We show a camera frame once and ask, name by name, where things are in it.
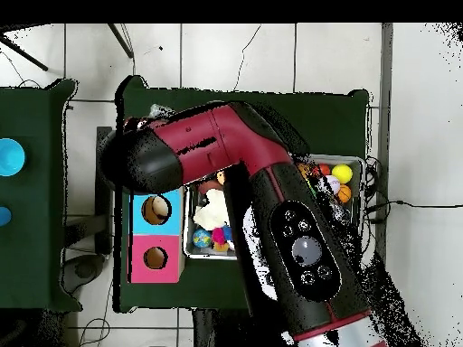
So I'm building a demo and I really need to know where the wooden box with three holes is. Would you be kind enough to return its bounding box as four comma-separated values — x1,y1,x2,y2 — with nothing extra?
127,183,186,285

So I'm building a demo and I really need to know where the dark green side table cloth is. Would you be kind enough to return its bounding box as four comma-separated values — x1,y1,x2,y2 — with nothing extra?
0,78,80,314

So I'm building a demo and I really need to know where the small brown football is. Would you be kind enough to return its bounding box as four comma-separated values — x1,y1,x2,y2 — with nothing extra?
198,180,224,195

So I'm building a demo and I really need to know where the black stand leg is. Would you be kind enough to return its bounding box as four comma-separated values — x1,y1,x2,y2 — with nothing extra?
0,32,51,72
108,23,136,59

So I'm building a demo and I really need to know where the clear mesh bin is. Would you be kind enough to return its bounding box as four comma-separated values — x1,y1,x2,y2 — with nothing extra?
182,153,365,267

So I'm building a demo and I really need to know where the pale yellow knitted cloth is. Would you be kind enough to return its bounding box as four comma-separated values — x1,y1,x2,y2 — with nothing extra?
192,189,232,232

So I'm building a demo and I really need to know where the small orange basketball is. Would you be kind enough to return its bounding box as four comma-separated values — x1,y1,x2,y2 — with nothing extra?
335,184,353,205

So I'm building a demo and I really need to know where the blue round bowl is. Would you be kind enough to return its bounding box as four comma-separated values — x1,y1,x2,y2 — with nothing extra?
0,137,27,178

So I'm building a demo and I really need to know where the small globe ball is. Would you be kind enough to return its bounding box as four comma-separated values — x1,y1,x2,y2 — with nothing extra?
192,228,213,249

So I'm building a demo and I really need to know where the yellow ball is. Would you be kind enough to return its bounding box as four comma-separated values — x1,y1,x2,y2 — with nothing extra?
332,164,354,185

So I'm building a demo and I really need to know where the dark grey stand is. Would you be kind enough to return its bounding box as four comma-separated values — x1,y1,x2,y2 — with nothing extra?
63,126,115,297

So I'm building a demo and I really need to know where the black floor cable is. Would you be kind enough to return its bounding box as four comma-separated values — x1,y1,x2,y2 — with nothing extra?
364,196,463,218

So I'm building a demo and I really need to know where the clear plastic bottle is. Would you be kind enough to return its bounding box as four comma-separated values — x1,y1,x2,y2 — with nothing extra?
147,103,175,120

